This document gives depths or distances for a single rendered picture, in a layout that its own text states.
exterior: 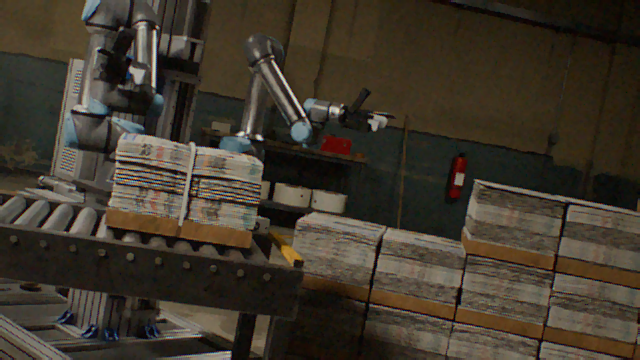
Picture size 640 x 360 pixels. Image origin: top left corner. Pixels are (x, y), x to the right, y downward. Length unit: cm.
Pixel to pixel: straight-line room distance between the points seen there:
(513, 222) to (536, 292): 24
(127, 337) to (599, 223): 176
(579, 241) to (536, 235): 14
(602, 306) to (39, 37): 748
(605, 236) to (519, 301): 35
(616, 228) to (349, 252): 87
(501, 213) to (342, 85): 689
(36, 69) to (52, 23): 52
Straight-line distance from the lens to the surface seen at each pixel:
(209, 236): 214
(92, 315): 322
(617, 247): 282
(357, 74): 958
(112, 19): 281
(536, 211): 277
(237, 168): 212
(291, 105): 309
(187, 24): 306
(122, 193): 213
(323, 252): 279
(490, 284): 279
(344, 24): 957
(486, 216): 276
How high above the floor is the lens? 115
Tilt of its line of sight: 3 degrees down
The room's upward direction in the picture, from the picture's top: 11 degrees clockwise
